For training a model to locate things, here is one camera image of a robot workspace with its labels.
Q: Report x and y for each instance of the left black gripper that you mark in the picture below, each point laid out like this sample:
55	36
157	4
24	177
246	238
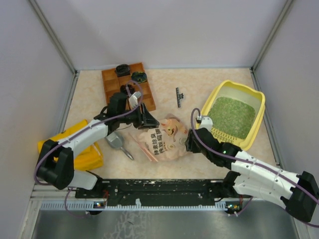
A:
144	120

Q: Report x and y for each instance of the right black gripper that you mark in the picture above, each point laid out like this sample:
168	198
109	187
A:
190	143

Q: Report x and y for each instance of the pink cat litter bag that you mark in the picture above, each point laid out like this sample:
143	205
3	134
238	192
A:
164	143

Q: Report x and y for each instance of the black bag sealing clip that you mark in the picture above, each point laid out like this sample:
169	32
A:
179	97

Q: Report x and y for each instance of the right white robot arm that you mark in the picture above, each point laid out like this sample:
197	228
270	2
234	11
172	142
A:
297	194

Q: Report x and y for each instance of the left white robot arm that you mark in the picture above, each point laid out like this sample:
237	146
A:
55	165

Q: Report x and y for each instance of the green cat litter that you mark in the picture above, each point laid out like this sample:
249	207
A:
232	116

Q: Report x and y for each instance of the yellow litter box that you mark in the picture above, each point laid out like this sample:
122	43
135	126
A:
255	99

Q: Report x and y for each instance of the silver metal scoop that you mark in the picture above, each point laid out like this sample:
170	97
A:
116	141

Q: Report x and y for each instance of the black orange rolled item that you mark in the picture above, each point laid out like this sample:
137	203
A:
123	89

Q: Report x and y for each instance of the black green rolled item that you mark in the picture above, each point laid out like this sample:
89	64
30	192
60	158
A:
139	77

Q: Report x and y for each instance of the wooden compartment tray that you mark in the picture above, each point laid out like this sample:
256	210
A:
112	84

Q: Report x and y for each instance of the black rolled item top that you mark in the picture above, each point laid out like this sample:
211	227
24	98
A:
122	70

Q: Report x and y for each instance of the yellow cloth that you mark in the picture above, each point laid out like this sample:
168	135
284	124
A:
90	158

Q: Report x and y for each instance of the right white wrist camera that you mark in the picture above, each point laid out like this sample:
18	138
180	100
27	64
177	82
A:
204	122

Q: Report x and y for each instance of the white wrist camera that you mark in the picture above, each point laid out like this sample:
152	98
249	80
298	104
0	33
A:
204	122
134	99

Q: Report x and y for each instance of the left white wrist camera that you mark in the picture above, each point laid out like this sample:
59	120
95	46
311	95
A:
134	99

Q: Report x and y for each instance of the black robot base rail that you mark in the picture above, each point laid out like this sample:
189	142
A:
159	192

